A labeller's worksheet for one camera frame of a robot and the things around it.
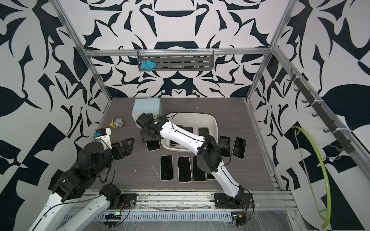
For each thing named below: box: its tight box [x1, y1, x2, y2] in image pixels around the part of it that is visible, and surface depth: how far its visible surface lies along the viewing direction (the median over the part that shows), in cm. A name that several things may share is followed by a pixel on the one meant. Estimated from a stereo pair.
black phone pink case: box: [159, 154, 174, 182], surface depth 86 cm
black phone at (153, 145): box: [145, 139, 161, 152], surface depth 80 cm
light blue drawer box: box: [131, 98, 163, 121], surface depth 97 cm
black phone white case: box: [192, 155, 207, 182], surface depth 83 cm
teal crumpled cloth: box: [139, 59, 157, 73], surface depth 93 cm
